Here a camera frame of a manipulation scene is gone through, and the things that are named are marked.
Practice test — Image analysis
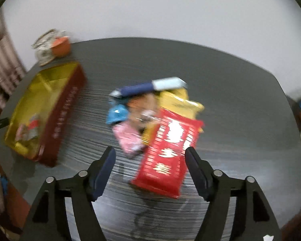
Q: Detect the orange clay lidded cup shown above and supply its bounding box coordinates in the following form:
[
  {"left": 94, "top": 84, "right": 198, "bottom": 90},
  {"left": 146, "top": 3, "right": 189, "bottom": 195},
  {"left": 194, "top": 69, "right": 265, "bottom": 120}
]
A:
[{"left": 51, "top": 36, "right": 71, "bottom": 58}]

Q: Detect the red and gold tin box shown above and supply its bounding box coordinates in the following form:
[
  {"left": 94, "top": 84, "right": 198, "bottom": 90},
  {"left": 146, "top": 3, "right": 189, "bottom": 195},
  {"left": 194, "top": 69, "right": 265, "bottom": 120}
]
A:
[{"left": 4, "top": 61, "right": 87, "bottom": 167}]

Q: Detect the blue clear almond packet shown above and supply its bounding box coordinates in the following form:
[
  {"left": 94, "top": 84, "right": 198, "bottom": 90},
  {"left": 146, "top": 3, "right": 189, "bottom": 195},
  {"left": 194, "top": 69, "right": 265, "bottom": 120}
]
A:
[{"left": 106, "top": 94, "right": 161, "bottom": 126}]

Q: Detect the small yellow snack packet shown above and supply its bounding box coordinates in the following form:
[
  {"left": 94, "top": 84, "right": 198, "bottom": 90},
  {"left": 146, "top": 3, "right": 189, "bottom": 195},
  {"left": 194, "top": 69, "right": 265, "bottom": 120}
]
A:
[{"left": 140, "top": 123, "right": 161, "bottom": 146}]

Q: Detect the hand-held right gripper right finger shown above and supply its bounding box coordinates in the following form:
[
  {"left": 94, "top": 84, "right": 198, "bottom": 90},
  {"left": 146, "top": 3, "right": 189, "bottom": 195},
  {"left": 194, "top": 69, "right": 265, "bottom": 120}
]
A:
[{"left": 184, "top": 146, "right": 283, "bottom": 241}]

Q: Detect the floral ceramic teapot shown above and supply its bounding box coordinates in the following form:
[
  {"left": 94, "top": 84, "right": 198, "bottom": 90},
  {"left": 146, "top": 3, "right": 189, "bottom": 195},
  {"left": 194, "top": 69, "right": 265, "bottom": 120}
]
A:
[{"left": 31, "top": 29, "right": 71, "bottom": 67}]

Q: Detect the navy and white snack packet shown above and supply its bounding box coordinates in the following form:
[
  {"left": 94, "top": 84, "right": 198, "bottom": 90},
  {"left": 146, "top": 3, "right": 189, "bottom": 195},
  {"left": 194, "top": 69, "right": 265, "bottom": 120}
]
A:
[{"left": 109, "top": 77, "right": 188, "bottom": 98}]

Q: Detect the pink floral snack packet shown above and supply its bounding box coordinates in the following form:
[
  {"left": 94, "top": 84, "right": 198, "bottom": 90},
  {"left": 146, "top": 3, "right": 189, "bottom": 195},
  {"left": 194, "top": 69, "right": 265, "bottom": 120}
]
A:
[{"left": 112, "top": 123, "right": 147, "bottom": 158}]

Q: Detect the red snack packet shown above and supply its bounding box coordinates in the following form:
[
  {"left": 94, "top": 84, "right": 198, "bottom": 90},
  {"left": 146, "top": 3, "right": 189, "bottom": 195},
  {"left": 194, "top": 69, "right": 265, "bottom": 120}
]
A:
[{"left": 131, "top": 108, "right": 205, "bottom": 199}]

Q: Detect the patterned beige curtain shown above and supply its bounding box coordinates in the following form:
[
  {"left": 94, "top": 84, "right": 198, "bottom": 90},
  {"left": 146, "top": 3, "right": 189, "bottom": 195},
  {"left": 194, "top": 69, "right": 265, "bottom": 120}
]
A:
[{"left": 0, "top": 12, "right": 25, "bottom": 111}]

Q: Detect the clear peanut brittle packet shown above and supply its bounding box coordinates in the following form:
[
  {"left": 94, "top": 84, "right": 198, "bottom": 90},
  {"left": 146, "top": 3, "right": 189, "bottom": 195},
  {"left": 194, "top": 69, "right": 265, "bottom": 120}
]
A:
[{"left": 25, "top": 114, "right": 41, "bottom": 140}]

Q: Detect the large yellow snack packet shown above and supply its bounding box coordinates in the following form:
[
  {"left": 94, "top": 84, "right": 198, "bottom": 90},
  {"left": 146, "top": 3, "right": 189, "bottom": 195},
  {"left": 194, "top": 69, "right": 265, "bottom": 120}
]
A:
[{"left": 157, "top": 89, "right": 205, "bottom": 133}]

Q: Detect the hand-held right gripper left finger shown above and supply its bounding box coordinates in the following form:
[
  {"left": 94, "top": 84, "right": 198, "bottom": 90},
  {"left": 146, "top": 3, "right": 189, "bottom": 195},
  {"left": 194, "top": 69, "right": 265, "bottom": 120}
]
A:
[{"left": 20, "top": 146, "right": 116, "bottom": 241}]

